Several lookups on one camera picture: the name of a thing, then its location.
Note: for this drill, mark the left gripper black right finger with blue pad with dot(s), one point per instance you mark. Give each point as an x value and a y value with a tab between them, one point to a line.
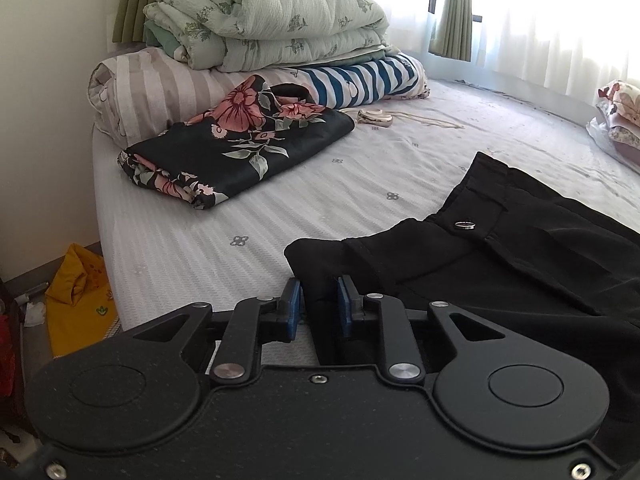
382	319

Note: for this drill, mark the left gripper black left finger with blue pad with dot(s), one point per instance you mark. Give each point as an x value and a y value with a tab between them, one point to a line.
242	332

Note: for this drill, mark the black pants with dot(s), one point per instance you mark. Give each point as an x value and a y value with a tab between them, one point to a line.
509	249

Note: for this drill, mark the yellow bag on floor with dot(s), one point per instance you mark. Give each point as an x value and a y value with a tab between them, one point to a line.
80	305

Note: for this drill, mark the black floral folded cloth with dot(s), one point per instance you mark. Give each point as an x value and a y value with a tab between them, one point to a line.
254	133

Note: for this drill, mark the white patterned bed mattress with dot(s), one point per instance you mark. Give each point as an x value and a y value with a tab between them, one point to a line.
161	254

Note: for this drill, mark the small round beige object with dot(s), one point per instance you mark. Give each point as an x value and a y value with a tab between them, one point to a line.
377	118

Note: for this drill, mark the beige striped folded blanket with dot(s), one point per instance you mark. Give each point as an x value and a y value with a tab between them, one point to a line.
138	95

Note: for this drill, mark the green floral folded comforter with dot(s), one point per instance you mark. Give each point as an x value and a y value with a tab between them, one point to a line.
245	35

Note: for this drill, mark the olive green curtain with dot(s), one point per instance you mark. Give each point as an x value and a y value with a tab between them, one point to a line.
453	31

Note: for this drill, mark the white sheer curtain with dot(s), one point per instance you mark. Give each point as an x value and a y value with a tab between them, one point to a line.
571	47

